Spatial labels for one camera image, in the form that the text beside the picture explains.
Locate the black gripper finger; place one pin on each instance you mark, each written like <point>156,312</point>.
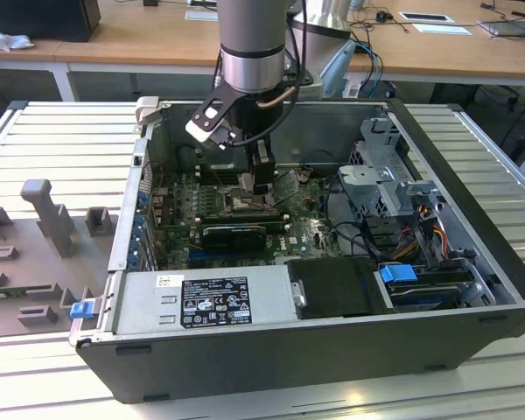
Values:
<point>263,172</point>

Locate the CPU socket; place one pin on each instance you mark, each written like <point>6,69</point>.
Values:
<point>245,205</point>

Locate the RAM slot with white clips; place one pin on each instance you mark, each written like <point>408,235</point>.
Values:
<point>245,220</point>
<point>207,177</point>
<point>275,227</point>
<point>214,168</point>

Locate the green motherboard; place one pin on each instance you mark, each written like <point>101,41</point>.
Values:
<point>306,227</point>

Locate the pale blue teach pendant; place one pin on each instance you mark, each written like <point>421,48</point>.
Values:
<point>339,65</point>

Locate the small white labelled box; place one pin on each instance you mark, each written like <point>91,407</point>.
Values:
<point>352,88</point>

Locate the metal drive cage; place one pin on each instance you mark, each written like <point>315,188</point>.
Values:
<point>367,179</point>

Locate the white framed desk hatch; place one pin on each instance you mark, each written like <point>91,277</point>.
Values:
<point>201,14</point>
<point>425,16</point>

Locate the black plastic shroud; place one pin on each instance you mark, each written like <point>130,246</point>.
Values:
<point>332,289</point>

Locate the black computer mouse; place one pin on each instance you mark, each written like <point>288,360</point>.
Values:
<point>382,16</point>

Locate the hard disk in blue carrier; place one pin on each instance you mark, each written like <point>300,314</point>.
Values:
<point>396,273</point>

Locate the silver power supply unit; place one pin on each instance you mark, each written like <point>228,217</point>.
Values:
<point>140,306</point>

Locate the black PC case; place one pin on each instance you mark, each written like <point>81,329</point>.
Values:
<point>289,363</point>

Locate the grey parts rack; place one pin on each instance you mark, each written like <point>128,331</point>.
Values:
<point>92,271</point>

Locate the pale blue paper sheet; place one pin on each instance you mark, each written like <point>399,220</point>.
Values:
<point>442,29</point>

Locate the blue case latch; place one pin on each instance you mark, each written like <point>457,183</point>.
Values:
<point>81,310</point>

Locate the black computer tower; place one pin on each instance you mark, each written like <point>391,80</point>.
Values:
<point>39,17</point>

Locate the crumpled white paper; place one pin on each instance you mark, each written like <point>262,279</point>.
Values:
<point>9,40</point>

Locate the grey laptop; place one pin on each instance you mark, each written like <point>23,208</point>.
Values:
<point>507,28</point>

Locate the green RAM stick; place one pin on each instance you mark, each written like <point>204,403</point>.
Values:
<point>9,289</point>

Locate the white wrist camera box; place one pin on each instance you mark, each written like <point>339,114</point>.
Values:
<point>205,120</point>

